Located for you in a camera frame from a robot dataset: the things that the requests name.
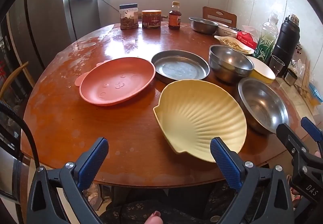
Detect person's left hand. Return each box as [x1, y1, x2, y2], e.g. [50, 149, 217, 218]
[146, 211, 163, 224]

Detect brown sauce bottle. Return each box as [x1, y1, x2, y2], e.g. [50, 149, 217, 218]
[168, 1, 181, 30]

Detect grey refrigerator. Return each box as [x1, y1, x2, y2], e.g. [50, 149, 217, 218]
[7, 0, 76, 73]

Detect clear plastic food jar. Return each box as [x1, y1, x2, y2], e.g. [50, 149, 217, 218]
[119, 4, 139, 30]

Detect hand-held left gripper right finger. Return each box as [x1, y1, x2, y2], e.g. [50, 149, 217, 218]
[210, 137, 296, 224]

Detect pink plate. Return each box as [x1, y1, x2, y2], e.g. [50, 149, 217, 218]
[75, 57, 156, 106]

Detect yellow shell-shaped plate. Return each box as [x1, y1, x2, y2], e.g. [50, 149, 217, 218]
[153, 79, 248, 163]

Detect deep steel bowl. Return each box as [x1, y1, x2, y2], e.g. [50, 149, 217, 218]
[208, 45, 255, 85]

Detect curved wooden chair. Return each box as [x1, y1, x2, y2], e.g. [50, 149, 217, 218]
[0, 61, 36, 103]

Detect steel basin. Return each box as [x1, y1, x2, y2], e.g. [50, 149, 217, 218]
[189, 17, 219, 35]

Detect shallow steel plate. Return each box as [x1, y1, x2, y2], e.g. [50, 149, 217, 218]
[238, 77, 290, 135]

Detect white dish of bean sprouts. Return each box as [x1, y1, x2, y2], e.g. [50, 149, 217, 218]
[214, 35, 255, 56]

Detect person's right hand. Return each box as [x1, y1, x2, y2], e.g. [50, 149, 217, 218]
[287, 175, 303, 202]

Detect red label jar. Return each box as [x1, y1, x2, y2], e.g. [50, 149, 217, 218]
[141, 10, 162, 29]

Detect red tissue pack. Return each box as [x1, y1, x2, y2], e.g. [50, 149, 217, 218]
[236, 25, 260, 49]

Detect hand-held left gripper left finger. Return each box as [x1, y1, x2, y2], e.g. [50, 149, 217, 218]
[26, 137, 109, 224]

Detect round metal plate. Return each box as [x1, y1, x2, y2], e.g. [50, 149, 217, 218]
[151, 50, 210, 85]

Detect clear plastic cup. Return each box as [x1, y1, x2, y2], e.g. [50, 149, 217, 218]
[269, 55, 285, 78]

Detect black cable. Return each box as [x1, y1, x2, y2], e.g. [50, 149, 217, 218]
[0, 101, 41, 171]

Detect black thermos flask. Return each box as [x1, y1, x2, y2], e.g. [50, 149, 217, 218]
[271, 14, 301, 76]

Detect steel thermos cup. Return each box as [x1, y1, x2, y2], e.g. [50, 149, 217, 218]
[283, 69, 298, 86]

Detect yellow bowl with handles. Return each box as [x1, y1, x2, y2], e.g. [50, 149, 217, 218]
[246, 56, 276, 85]

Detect green drink bottle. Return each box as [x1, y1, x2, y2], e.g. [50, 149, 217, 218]
[253, 13, 279, 63]

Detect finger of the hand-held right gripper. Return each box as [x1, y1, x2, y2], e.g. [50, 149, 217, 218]
[300, 116, 323, 161]
[276, 123, 311, 164]

